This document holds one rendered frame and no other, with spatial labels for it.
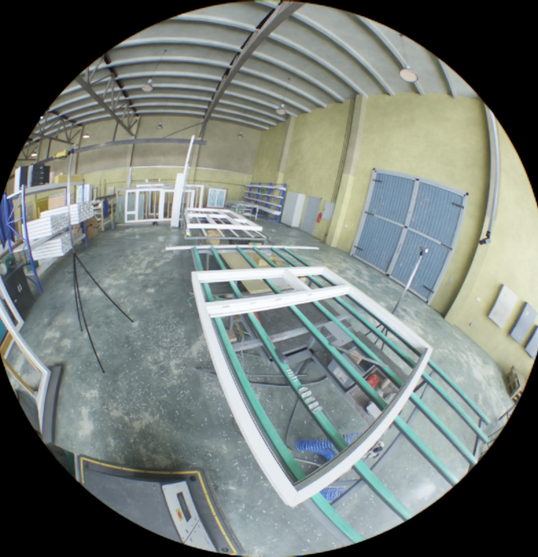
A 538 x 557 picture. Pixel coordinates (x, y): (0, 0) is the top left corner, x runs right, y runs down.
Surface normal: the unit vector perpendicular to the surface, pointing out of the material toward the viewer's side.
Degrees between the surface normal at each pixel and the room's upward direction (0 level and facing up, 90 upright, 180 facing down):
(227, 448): 0
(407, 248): 90
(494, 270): 90
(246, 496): 0
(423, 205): 90
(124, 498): 0
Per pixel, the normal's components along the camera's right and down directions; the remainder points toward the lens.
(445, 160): -0.87, 0.06
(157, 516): 0.19, -0.88
